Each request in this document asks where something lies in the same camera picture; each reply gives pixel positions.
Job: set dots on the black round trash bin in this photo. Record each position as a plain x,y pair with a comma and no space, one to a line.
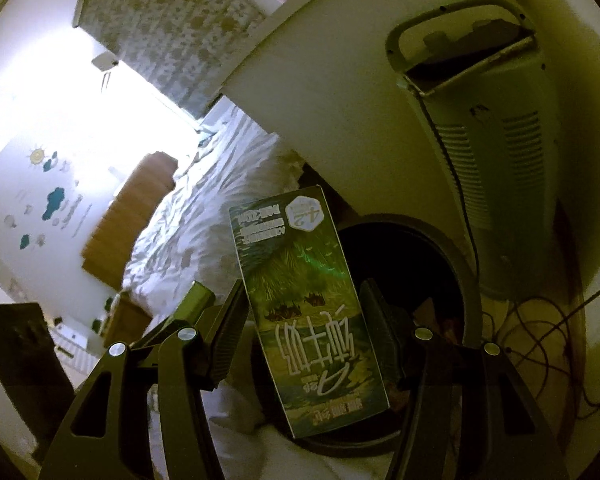
405,260

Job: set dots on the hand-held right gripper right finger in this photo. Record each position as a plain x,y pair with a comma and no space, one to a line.
380,320

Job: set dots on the brown padded headboard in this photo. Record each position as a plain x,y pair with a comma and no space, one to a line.
125,220

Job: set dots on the white dresser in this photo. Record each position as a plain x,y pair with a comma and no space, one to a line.
330,110

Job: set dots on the green milk carton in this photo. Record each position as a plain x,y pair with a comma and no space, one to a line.
300,310

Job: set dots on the white air conditioner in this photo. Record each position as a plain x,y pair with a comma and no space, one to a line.
105,61

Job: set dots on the cloud wall stickers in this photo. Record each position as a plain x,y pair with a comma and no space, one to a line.
55,200

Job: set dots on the floral roman blind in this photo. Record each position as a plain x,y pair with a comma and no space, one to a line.
180,25

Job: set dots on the wooden nightstand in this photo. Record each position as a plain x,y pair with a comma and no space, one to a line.
130,317

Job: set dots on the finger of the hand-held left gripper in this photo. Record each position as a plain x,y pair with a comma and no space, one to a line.
25,355

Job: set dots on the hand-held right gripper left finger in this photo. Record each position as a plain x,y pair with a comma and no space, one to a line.
230,320

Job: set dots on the white bed duvet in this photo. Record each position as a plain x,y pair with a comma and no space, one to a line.
195,220

